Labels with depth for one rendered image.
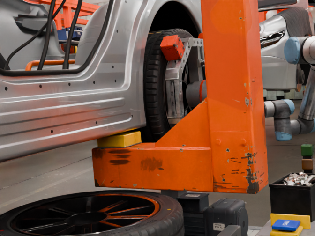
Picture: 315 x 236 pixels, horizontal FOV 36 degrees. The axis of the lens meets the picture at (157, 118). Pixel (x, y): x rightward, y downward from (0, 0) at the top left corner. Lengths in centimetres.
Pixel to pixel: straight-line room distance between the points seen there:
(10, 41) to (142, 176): 232
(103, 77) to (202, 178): 53
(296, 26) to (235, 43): 346
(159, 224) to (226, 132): 42
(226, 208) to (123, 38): 80
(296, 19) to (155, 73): 319
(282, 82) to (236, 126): 326
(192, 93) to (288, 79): 273
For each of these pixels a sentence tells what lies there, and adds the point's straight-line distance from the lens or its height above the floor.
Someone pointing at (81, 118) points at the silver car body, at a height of 83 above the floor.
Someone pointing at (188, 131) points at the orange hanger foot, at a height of 74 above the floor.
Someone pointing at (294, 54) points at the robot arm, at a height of 100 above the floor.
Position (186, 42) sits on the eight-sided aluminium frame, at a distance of 224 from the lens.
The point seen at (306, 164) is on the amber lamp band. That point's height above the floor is 59.
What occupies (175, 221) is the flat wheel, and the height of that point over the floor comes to 49.
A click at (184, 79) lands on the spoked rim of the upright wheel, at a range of 242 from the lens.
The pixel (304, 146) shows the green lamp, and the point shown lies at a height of 66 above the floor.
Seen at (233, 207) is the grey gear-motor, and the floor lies 40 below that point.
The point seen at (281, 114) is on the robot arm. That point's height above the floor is 73.
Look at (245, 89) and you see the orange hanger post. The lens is 166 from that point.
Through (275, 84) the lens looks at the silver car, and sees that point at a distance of 488.
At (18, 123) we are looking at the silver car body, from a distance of 146.
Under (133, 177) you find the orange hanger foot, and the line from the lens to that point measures 190.
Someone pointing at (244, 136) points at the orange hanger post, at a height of 72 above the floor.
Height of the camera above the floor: 94
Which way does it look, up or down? 4 degrees down
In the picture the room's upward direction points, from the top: 4 degrees counter-clockwise
